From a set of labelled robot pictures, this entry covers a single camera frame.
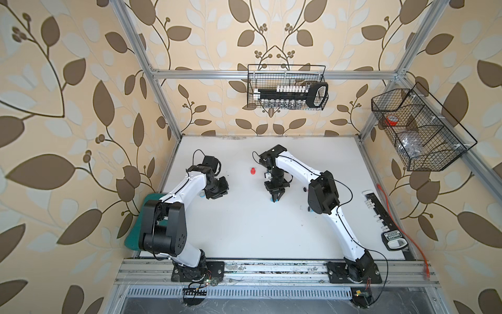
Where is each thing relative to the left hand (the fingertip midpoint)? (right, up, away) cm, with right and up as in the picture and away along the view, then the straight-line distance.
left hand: (223, 189), depth 89 cm
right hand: (+24, -5, +2) cm, 25 cm away
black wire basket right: (+80, +22, -17) cm, 84 cm away
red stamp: (+13, +7, +15) cm, 22 cm away
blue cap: (-7, 0, -9) cm, 11 cm away
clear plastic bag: (+72, +20, -19) cm, 77 cm away
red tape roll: (+72, +30, -8) cm, 79 cm away
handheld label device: (+73, -20, -7) cm, 76 cm away
